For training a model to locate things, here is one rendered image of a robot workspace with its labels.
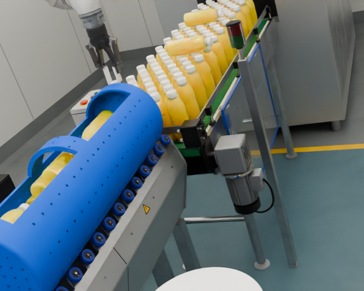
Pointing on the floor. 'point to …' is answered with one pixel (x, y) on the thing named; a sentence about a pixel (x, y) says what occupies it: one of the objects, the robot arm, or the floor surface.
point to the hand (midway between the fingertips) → (112, 74)
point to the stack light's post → (267, 159)
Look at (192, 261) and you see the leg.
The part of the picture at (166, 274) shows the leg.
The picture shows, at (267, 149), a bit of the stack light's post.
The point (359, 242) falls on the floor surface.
